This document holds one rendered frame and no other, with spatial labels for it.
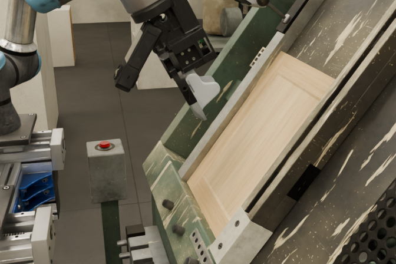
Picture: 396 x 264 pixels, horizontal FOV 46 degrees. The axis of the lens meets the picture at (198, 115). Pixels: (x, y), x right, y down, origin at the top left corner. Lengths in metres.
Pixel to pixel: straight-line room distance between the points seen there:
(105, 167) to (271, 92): 0.61
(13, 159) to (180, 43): 0.94
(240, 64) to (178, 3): 0.92
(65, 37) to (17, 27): 4.72
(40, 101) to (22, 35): 2.14
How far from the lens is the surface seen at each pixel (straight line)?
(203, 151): 1.41
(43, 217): 1.15
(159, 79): 5.21
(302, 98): 1.19
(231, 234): 1.06
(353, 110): 1.02
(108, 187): 1.61
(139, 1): 0.69
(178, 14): 0.72
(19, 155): 1.54
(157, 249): 1.42
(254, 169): 1.20
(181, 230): 1.27
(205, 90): 0.76
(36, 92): 3.64
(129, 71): 0.72
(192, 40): 0.71
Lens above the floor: 1.60
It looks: 21 degrees down
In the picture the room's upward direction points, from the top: straight up
